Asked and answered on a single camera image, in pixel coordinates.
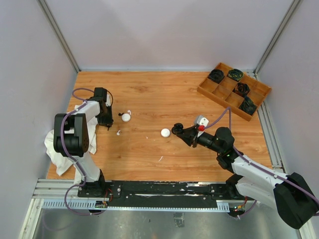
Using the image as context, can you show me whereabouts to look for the blue green swirl cup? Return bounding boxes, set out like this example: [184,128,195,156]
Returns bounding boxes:
[239,97,257,115]

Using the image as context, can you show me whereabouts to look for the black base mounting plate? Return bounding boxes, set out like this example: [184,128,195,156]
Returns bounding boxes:
[77,180,256,209]

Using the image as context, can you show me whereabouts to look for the dark swirl cup far left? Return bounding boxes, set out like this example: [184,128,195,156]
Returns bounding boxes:
[208,69,224,84]

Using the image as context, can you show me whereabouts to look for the white charging case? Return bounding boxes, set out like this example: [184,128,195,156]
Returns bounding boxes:
[160,128,170,138]
[121,113,131,122]

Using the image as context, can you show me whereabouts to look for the black charging case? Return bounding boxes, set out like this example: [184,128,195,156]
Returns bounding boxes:
[171,123,184,135]

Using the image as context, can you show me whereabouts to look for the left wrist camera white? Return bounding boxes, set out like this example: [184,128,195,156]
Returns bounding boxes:
[106,90,113,107]

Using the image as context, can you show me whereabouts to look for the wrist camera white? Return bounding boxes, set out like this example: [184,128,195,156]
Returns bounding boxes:
[106,90,113,107]
[194,115,209,131]

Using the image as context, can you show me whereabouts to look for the slotted cable duct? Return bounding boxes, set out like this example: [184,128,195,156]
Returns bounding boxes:
[41,200,230,212]

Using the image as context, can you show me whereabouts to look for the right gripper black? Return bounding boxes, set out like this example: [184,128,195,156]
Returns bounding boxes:
[177,125,222,154]

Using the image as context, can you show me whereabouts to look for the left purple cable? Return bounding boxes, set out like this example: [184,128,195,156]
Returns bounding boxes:
[64,88,110,216]

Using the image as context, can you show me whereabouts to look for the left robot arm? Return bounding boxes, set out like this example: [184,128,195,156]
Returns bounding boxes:
[53,87,114,197]

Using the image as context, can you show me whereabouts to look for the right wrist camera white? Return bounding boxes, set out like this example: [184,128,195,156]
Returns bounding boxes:
[194,115,209,131]

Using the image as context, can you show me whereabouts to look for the white cloth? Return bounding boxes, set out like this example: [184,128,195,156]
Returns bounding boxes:
[44,101,100,182]

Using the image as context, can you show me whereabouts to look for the dark red swirl cup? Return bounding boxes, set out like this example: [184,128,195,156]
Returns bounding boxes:
[232,83,250,98]

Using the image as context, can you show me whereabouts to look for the wooden compartment tray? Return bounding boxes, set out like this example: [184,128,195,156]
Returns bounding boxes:
[197,62,272,121]

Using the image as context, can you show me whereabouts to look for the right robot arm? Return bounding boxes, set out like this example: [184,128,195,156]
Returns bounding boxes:
[171,123,319,229]

